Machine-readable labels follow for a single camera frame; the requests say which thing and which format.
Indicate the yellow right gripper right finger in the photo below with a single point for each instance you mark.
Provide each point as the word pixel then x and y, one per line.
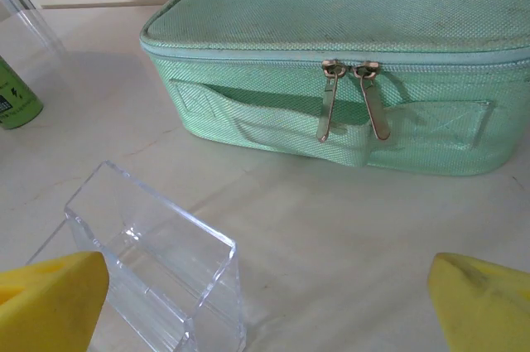
pixel 488 310

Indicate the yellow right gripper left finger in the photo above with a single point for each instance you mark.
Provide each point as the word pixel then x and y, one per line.
pixel 49 302

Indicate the clear acrylic card stand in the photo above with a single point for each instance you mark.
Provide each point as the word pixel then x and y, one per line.
pixel 165 244

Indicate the green cylindrical battery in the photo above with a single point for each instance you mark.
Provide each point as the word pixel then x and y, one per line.
pixel 16 99

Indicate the gold metal zipper pull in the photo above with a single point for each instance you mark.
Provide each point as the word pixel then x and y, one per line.
pixel 329 107
pixel 372 107

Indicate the mint green zip pouch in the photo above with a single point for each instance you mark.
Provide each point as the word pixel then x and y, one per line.
pixel 290 16

